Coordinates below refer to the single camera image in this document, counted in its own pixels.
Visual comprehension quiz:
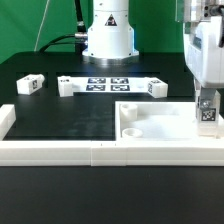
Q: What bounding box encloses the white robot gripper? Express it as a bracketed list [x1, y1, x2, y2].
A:
[183, 16, 224, 121]

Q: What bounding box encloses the white square tabletop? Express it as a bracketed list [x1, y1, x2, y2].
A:
[115, 101, 224, 141]

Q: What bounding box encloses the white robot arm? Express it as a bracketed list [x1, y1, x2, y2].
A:
[82, 0, 224, 124]

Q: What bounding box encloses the white U-shaped fence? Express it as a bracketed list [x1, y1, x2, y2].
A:
[0, 104, 224, 166]

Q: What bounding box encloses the white fiducial marker sheet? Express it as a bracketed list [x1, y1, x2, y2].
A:
[72, 77, 148, 93]

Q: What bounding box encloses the green backdrop curtain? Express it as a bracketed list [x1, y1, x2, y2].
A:
[0, 0, 183, 63]

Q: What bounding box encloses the black cable bundle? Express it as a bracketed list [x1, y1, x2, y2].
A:
[39, 0, 89, 53]

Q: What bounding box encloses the thin white cable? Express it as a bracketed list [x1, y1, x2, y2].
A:
[33, 0, 52, 52]

